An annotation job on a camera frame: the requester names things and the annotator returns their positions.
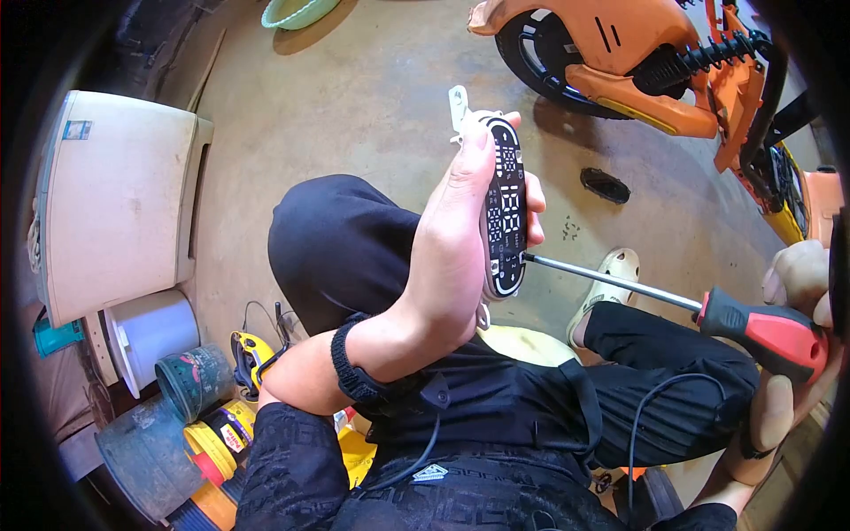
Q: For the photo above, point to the person's legs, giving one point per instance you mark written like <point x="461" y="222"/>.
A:
<point x="345" y="252"/>

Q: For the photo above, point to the yellow black power tool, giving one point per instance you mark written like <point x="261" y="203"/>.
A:
<point x="252" y="358"/>

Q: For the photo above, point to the person's right fingers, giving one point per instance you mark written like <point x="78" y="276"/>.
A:
<point x="797" y="275"/>

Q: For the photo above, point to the green plastic basket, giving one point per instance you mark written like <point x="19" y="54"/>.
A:
<point x="295" y="12"/>

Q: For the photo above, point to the person's left hand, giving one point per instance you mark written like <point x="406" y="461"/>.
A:
<point x="438" y="265"/>

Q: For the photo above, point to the white boxy appliance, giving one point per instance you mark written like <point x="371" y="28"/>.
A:
<point x="116" y="199"/>

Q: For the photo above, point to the black oval plastic part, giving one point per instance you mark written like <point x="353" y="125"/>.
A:
<point x="605" y="186"/>

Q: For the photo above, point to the orange electric scooter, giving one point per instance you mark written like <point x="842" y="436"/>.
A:
<point x="637" y="60"/>

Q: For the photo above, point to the person's right thumb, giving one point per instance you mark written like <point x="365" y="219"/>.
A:
<point x="771" y="411"/>

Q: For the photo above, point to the yellow plastic jug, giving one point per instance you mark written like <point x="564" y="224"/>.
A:
<point x="357" y="458"/>

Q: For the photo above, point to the person's left fingers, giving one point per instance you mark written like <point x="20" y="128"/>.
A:
<point x="535" y="206"/>

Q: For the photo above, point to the group of small screws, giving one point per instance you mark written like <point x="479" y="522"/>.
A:
<point x="570" y="229"/>

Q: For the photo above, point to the white plastic bucket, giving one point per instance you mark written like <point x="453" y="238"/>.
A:
<point x="156" y="335"/>

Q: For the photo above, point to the person's body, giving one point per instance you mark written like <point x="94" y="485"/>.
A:
<point x="465" y="478"/>

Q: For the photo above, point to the person's right hand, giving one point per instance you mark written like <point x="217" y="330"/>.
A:
<point x="800" y="279"/>

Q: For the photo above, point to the dark green bucket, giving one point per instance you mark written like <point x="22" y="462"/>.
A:
<point x="196" y="382"/>

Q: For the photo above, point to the black scooter display panel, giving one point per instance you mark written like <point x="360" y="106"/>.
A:
<point x="508" y="212"/>

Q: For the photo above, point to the wooden plank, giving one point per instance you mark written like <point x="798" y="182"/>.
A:
<point x="207" y="70"/>

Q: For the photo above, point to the yellow canister with red cap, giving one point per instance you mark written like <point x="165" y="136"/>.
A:
<point x="219" y="441"/>

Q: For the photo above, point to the yellow plastic stool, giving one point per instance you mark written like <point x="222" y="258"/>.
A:
<point x="524" y="345"/>

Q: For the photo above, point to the person's left thumb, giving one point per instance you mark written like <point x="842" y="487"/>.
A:
<point x="479" y="156"/>

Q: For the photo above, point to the grey dirty bucket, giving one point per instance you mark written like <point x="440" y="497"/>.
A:
<point x="146" y="458"/>

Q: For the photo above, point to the teal plastic container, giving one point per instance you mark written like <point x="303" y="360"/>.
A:
<point x="56" y="337"/>

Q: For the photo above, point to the black wrist band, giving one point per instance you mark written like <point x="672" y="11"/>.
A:
<point x="754" y="452"/>
<point x="362" y="388"/>

